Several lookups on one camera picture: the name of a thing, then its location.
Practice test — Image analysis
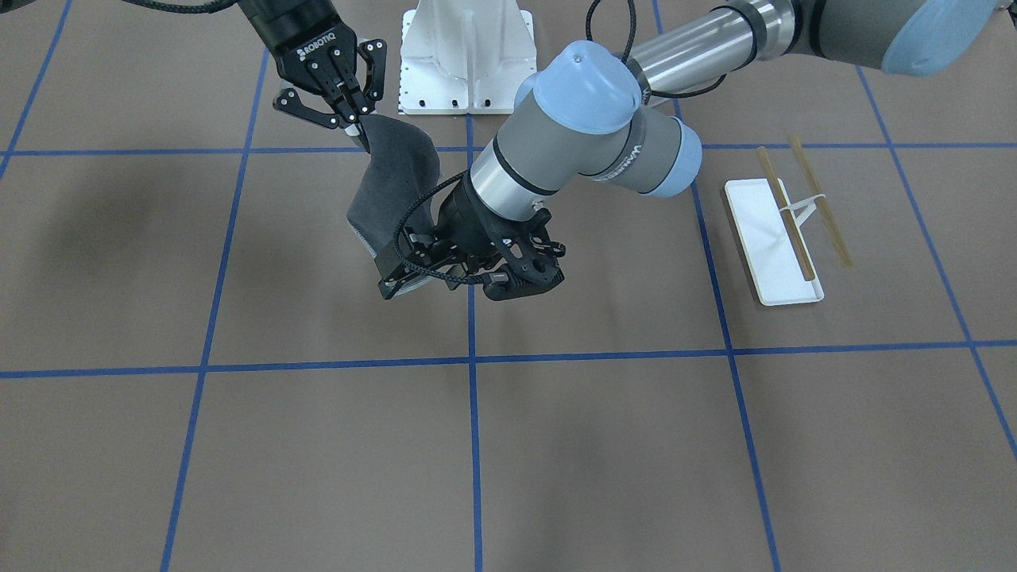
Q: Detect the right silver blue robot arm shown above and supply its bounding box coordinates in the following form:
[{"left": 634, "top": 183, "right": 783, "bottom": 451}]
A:
[{"left": 134, "top": 1, "right": 388, "bottom": 152}]

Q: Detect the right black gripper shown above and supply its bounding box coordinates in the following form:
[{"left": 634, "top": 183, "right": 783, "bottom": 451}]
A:
[{"left": 265, "top": 23, "right": 388, "bottom": 153}]

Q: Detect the blue grey towel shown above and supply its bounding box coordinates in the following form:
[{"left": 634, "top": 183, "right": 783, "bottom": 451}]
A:
[{"left": 346, "top": 114, "right": 440, "bottom": 258}]

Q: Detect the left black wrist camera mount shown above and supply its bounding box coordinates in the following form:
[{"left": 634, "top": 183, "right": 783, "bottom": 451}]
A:
[{"left": 481, "top": 209, "right": 566, "bottom": 301}]

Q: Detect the white wooden towel rack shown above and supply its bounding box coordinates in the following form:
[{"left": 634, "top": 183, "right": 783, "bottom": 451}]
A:
[{"left": 724, "top": 135, "right": 854, "bottom": 307}]

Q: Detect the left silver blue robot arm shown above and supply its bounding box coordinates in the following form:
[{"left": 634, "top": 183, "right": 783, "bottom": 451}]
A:
[{"left": 346, "top": 1, "right": 998, "bottom": 301}]

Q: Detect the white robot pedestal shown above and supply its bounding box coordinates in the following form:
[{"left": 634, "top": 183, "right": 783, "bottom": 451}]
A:
[{"left": 397, "top": 1, "right": 538, "bottom": 115}]

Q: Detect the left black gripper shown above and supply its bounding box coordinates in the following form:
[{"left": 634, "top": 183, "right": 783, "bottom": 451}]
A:
[{"left": 374, "top": 181, "right": 509, "bottom": 300}]

